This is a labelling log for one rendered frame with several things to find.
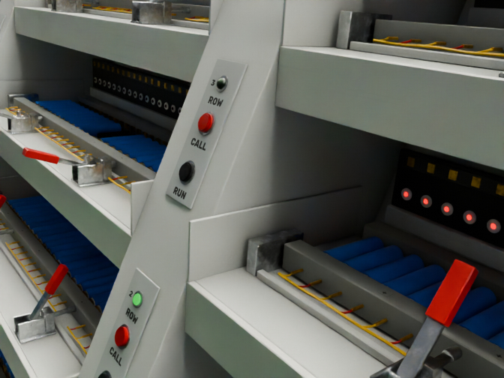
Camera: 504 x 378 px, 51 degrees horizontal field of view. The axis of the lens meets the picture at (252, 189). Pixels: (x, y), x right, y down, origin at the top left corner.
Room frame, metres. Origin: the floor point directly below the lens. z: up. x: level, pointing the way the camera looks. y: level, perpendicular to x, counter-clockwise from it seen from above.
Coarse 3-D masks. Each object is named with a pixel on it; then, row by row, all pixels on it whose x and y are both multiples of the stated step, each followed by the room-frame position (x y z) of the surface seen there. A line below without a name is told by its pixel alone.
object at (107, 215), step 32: (0, 96) 0.93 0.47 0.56; (32, 96) 0.95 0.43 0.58; (64, 96) 1.00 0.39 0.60; (96, 96) 0.98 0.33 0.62; (0, 128) 0.81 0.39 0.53; (32, 160) 0.69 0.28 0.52; (64, 192) 0.60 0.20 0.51; (96, 192) 0.57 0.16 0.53; (96, 224) 0.53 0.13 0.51; (128, 224) 0.50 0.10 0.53
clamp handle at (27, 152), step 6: (24, 150) 0.55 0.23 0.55; (30, 150) 0.55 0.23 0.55; (36, 150) 0.56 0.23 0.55; (30, 156) 0.55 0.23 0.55; (36, 156) 0.55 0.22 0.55; (42, 156) 0.56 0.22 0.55; (48, 156) 0.56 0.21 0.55; (54, 156) 0.56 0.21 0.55; (84, 156) 0.59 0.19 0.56; (54, 162) 0.57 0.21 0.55; (60, 162) 0.57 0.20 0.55; (66, 162) 0.57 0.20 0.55; (72, 162) 0.58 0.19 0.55; (78, 162) 0.59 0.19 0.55; (90, 162) 0.59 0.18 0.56
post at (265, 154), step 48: (240, 0) 0.45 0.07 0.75; (240, 48) 0.43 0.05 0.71; (192, 96) 0.46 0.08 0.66; (240, 96) 0.42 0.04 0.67; (240, 144) 0.40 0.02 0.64; (288, 144) 0.43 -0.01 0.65; (336, 144) 0.47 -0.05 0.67; (384, 144) 0.51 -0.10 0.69; (240, 192) 0.41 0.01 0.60; (288, 192) 0.45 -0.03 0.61; (384, 192) 0.53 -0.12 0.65; (144, 240) 0.45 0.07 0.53; (96, 336) 0.47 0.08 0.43; (144, 336) 0.42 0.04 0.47
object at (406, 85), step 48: (288, 0) 0.39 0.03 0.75; (336, 0) 0.42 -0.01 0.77; (384, 0) 0.46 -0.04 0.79; (432, 0) 0.50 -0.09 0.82; (480, 0) 0.48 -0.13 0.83; (288, 48) 0.39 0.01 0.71; (336, 48) 0.42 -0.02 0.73; (384, 48) 0.39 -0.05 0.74; (432, 48) 0.37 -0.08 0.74; (480, 48) 0.36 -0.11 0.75; (288, 96) 0.40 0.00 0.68; (336, 96) 0.36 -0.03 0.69; (384, 96) 0.33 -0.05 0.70; (432, 96) 0.31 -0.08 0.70; (480, 96) 0.28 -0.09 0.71; (432, 144) 0.31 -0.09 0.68; (480, 144) 0.29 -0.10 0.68
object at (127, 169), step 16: (32, 112) 0.85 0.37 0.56; (48, 112) 0.83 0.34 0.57; (48, 128) 0.80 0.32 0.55; (64, 128) 0.74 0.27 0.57; (64, 144) 0.71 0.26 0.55; (80, 144) 0.70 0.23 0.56; (96, 144) 0.67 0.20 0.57; (128, 160) 0.61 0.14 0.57; (128, 176) 0.59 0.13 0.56; (144, 176) 0.56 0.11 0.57; (128, 192) 0.56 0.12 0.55
